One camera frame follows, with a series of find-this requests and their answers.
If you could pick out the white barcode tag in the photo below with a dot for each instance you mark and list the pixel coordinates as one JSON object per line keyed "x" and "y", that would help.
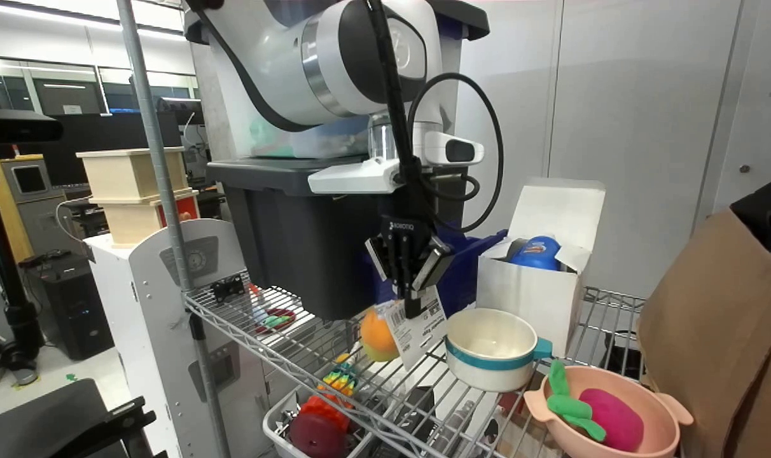
{"x": 412, "y": 336}

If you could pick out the white cabinet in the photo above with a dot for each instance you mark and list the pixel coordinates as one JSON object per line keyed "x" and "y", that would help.
{"x": 148, "y": 321}

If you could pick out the blue plastic box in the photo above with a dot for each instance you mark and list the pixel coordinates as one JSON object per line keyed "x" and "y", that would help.
{"x": 455, "y": 289}

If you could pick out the brown cardboard box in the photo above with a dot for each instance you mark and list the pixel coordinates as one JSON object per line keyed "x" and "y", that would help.
{"x": 704, "y": 336}

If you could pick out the orange yellow plush toy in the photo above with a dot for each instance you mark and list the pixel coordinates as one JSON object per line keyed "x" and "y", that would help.
{"x": 374, "y": 336}

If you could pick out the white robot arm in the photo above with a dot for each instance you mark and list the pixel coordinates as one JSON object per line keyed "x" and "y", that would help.
{"x": 334, "y": 141}

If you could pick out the white cardboard box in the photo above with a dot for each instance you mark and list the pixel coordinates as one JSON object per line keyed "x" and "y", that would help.
{"x": 567, "y": 214}

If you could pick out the pink bowl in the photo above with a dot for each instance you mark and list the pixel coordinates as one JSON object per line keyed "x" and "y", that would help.
{"x": 662, "y": 416}

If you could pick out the green toy in pink bowl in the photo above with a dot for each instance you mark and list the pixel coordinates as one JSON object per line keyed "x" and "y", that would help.
{"x": 567, "y": 407}

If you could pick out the magenta toy in pink bowl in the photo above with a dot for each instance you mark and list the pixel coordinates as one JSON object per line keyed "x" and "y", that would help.
{"x": 623, "y": 428}

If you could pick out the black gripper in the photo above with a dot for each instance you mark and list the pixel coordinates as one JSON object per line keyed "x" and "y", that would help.
{"x": 410, "y": 257}

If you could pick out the clear plastic storage tub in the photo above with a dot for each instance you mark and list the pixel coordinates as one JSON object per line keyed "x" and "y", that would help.
{"x": 327, "y": 65}

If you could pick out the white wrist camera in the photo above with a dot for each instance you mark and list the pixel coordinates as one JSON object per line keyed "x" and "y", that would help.
{"x": 384, "y": 173}

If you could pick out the white bowl with teal handles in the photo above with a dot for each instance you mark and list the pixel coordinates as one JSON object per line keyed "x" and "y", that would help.
{"x": 492, "y": 349}

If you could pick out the blue object in white box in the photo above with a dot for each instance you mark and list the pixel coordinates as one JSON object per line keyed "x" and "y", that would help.
{"x": 534, "y": 253}

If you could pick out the large black storage bin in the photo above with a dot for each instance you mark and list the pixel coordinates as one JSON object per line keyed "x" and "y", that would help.
{"x": 314, "y": 244}

